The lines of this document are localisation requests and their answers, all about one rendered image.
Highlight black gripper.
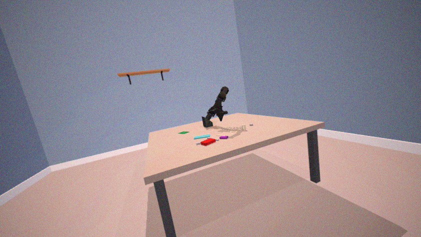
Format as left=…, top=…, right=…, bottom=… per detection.
left=215, top=105, right=228, bottom=121

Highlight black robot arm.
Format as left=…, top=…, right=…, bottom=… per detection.
left=205, top=86, right=229, bottom=120

